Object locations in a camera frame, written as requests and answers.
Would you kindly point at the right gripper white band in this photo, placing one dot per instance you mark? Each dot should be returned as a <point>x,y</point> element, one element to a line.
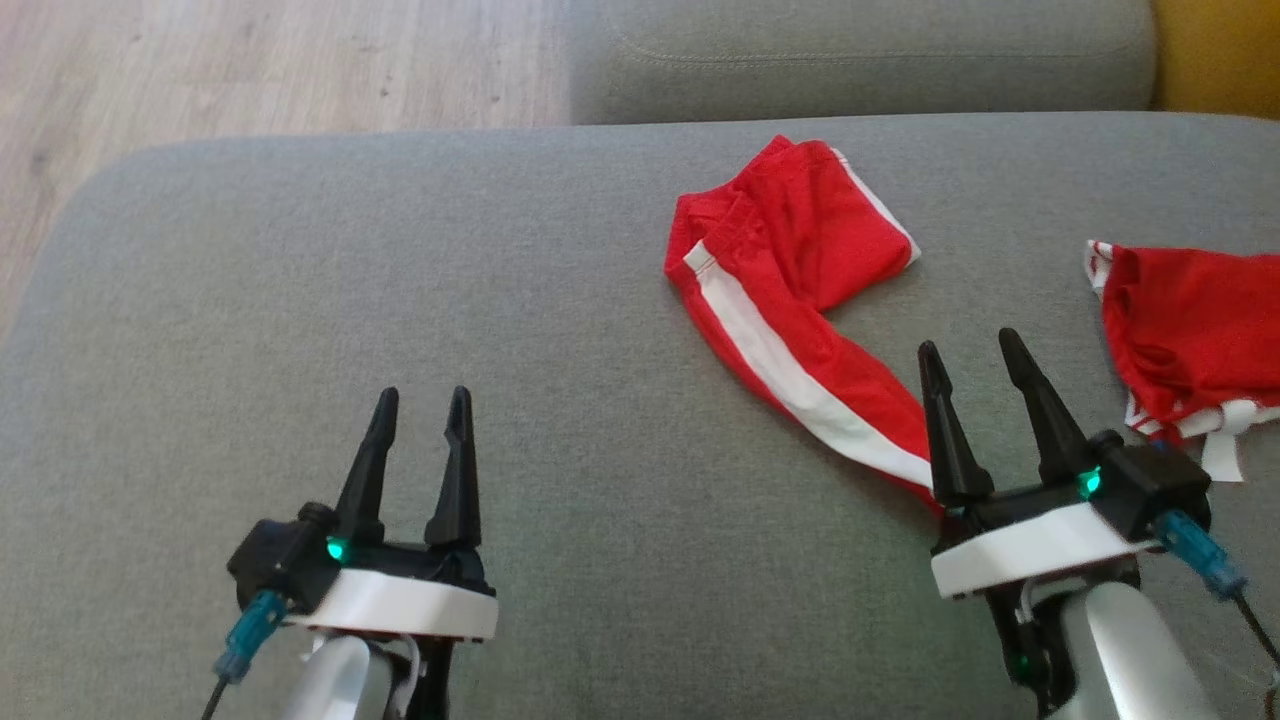
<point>1030,550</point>

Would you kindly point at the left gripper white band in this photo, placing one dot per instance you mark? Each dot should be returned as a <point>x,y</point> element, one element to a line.
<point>410,605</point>

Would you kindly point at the red shorts white stripe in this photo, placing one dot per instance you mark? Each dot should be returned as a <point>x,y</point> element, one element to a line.
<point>800,250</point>

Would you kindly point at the right arm silver white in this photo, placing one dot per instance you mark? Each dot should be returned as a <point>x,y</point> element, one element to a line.
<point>1120,650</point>

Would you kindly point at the large grey sofa seat cushion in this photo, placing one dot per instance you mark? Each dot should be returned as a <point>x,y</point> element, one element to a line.
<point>500,350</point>

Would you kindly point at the red jersey number 23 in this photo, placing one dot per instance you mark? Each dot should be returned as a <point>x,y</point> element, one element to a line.
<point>1190,320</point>

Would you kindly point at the yellow sofa back cushion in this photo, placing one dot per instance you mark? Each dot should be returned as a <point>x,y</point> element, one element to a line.
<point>1220,50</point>

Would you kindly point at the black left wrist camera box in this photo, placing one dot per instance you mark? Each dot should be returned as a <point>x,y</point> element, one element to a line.
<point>280,560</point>

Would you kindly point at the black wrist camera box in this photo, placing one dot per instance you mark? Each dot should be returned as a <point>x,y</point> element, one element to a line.
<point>1150,480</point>
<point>280,560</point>

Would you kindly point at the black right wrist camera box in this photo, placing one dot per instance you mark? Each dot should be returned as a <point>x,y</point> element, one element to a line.
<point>1150,480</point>

